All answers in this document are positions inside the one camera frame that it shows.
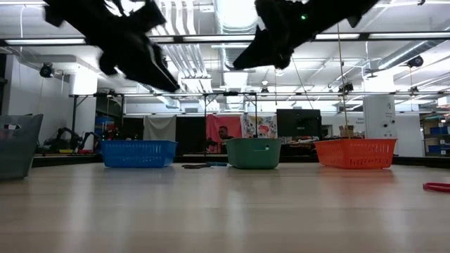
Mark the red hanging cloth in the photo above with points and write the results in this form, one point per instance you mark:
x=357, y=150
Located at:
x=212, y=123

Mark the black rubber band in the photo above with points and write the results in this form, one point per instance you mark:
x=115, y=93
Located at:
x=197, y=166

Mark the red rubber band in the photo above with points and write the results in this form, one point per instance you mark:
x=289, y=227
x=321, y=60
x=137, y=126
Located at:
x=436, y=187

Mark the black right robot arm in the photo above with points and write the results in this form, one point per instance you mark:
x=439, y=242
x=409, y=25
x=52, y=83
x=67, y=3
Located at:
x=351, y=10

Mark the black background table frame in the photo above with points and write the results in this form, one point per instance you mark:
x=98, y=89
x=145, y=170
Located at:
x=256, y=105

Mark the white light strip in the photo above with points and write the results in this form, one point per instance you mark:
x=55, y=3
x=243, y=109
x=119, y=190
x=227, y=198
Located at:
x=408, y=35
x=169, y=39
x=35, y=41
x=337, y=36
x=218, y=38

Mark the white cabinet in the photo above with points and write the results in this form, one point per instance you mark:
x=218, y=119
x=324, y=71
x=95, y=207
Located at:
x=379, y=116

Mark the black background robot arm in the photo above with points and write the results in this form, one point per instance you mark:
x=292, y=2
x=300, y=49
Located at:
x=59, y=140
x=88, y=138
x=211, y=144

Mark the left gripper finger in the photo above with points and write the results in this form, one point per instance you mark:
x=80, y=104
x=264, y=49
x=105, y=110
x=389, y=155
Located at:
x=160, y=65
x=147, y=75

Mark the floral hanging cloth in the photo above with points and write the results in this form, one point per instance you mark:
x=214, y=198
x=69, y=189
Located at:
x=267, y=121

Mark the black hanging camera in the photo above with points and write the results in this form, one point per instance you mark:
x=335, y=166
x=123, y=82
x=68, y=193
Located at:
x=415, y=61
x=46, y=70

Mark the storage shelf with blue bins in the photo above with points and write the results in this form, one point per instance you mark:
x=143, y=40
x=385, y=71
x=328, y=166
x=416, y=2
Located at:
x=437, y=131

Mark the grey plastic basket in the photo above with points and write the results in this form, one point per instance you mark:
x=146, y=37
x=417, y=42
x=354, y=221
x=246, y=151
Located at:
x=17, y=154

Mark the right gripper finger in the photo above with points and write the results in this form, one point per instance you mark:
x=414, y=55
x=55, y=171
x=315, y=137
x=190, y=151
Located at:
x=274, y=56
x=255, y=49

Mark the blue plastic basket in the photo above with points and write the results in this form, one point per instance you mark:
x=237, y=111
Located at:
x=137, y=154

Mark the cardboard box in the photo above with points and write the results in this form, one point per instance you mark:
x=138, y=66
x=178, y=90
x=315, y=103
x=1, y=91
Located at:
x=347, y=131

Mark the silver ceiling duct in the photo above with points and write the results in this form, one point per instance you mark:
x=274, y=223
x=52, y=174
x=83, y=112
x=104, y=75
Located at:
x=237, y=14

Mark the blue barrel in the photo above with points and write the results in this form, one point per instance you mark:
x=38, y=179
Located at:
x=100, y=123

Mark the black monitor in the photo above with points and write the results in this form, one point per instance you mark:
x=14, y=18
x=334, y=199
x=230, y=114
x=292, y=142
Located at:
x=299, y=123

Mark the person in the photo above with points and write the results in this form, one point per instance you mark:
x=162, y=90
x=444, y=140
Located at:
x=223, y=133

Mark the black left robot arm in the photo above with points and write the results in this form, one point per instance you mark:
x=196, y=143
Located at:
x=70, y=14

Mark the grey hanging cloth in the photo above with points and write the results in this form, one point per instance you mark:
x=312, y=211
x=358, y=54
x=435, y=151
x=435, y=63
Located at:
x=160, y=128

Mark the green plastic basket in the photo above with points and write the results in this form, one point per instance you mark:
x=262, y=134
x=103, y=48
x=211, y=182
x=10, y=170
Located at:
x=246, y=158

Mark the orange plastic basket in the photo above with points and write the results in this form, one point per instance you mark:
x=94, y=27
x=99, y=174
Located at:
x=355, y=154

